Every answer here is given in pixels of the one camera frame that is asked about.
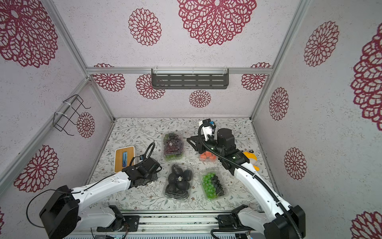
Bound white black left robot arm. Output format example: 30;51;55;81
39;157;162;239

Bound yellow red plush toy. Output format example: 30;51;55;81
243;151;260;171

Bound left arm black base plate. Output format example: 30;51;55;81
96;215;140;233

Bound black wire wall rack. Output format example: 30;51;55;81
52;94;90;136

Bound aluminium mounting rail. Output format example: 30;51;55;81
67;212;266;239

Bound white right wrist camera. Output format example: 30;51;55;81
199;119;216;141

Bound white wooden tissue box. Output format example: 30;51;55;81
114;146;135;173

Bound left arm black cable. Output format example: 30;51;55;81
26;142;156;229

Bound grey metal wall shelf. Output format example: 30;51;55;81
151;68;229;90

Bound clear box green grapes blueberries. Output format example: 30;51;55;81
200;169;227;201

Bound clear box purple grapes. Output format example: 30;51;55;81
163;132;184;161

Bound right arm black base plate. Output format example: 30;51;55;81
216;214;248;231

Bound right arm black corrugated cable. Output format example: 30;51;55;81
197;123;303;239

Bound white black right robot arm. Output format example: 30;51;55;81
187;123;306;239

